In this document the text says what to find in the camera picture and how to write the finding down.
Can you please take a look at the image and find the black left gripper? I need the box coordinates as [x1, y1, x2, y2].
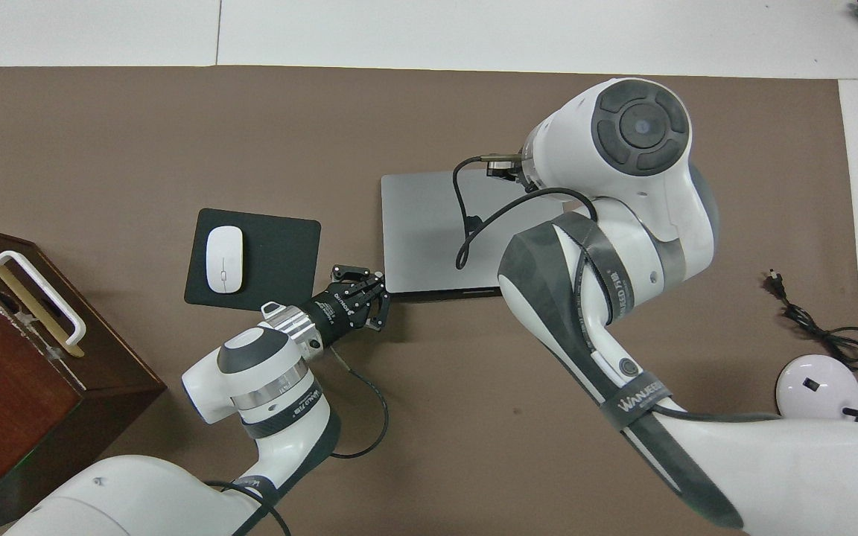
[308, 264, 391, 349]

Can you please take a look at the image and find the grey laptop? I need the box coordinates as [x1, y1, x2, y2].
[381, 171, 571, 301]

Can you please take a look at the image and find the black mouse pad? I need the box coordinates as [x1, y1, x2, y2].
[184, 208, 322, 311]

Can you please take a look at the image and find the white computer mouse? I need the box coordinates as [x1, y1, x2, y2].
[205, 225, 244, 294]

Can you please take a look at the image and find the brown table mat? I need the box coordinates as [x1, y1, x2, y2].
[0, 66, 858, 536]

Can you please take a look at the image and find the dark wooden box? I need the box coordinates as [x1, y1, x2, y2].
[0, 220, 167, 535]

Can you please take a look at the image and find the white desk lamp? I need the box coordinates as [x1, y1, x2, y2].
[775, 305, 858, 441]

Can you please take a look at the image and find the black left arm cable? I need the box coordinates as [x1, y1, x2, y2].
[202, 351, 390, 536]

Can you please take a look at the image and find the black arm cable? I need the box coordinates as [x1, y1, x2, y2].
[451, 154, 600, 270]
[202, 351, 390, 536]

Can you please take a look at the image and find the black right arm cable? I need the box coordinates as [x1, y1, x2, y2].
[451, 154, 600, 270]

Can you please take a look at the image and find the white box handle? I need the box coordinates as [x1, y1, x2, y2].
[0, 251, 86, 347]

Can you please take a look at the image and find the black lamp power cable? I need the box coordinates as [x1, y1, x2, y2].
[763, 269, 858, 421]

